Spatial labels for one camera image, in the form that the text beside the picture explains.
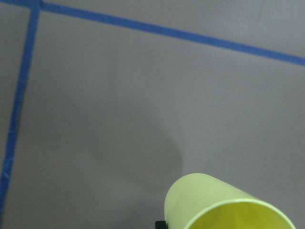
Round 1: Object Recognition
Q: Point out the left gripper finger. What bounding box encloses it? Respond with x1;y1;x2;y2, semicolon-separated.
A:
155;220;167;229

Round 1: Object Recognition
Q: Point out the yellow plastic cup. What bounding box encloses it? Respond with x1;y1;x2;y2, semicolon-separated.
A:
164;173;295;229

